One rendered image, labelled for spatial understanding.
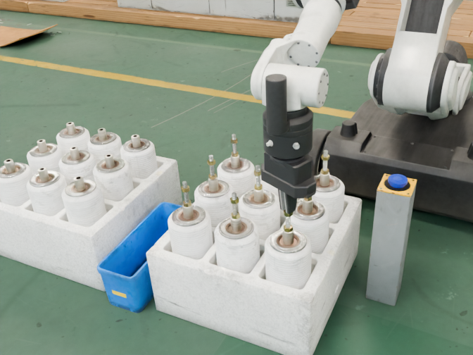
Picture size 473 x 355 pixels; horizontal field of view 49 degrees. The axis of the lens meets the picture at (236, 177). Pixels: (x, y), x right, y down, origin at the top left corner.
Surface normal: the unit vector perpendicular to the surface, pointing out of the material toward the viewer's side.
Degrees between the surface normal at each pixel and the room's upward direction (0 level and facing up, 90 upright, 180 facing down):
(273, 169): 90
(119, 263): 88
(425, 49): 47
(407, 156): 0
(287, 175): 90
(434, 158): 0
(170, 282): 90
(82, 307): 0
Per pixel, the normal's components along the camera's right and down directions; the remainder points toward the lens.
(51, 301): -0.05, -0.85
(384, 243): -0.44, 0.49
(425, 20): -0.44, 0.00
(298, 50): -0.38, 0.76
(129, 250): 0.90, 0.15
